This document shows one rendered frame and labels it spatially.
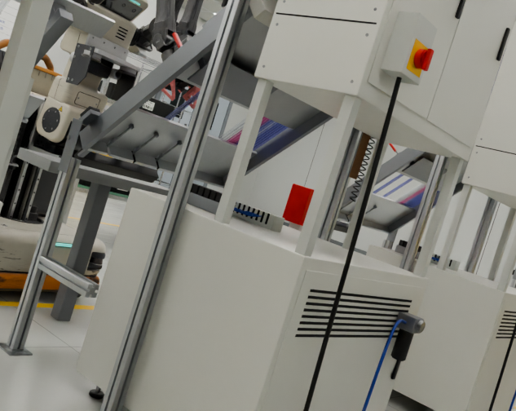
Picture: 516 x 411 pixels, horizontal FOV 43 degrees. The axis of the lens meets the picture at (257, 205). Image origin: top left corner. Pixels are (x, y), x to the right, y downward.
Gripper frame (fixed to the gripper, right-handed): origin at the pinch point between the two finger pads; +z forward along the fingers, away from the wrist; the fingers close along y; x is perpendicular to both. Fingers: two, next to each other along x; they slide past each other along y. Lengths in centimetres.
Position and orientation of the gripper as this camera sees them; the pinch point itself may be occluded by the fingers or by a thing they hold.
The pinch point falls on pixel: (183, 102)
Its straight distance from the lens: 216.1
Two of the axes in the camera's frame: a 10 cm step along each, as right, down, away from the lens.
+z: 2.9, 8.7, -3.9
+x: -7.4, 4.6, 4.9
